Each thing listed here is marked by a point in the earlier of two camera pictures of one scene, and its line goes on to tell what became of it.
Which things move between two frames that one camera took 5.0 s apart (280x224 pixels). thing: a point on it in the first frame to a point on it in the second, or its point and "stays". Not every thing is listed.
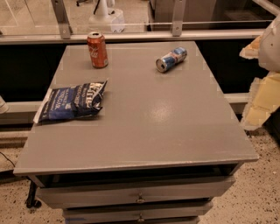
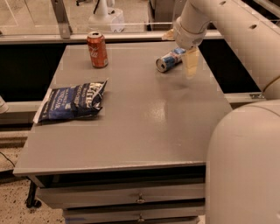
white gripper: x=270 y=49 to x=187 y=39
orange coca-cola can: x=98 y=50 stays
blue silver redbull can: x=171 y=59 stays
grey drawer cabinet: x=165 y=146 stays
